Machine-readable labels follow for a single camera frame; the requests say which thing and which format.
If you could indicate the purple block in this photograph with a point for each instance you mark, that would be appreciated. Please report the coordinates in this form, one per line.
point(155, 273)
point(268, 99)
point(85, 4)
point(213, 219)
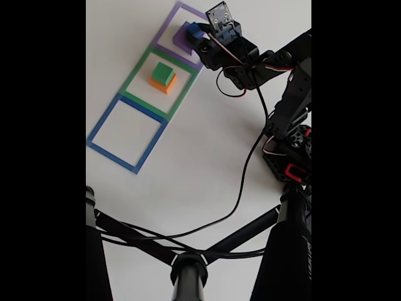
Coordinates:
point(180, 40)

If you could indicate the green block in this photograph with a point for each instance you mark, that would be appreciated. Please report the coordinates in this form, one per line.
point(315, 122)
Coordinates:
point(162, 72)

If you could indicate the orange block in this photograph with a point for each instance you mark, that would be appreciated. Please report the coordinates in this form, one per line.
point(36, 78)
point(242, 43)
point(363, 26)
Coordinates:
point(167, 86)

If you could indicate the red clamp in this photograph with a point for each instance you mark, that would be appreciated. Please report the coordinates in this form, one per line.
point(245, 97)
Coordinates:
point(294, 172)

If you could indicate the dark gripper camera box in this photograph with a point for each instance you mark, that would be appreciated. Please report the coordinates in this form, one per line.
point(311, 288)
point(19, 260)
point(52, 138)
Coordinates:
point(222, 20)

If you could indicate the purple square frame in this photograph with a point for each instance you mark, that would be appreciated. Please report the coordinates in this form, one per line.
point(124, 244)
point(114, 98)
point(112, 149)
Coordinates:
point(163, 34)

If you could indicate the blue square frame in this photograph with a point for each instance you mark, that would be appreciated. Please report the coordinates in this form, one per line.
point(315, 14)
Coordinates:
point(112, 157)

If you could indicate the small blue cube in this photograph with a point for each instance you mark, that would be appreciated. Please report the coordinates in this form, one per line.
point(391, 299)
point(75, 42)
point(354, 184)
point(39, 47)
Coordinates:
point(192, 30)

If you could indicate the green square frame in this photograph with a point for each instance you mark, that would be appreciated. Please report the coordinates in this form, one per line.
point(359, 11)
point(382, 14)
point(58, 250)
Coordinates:
point(137, 70)

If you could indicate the black tripod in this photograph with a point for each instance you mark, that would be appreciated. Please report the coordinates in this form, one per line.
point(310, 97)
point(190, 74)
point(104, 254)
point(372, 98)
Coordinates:
point(188, 276)

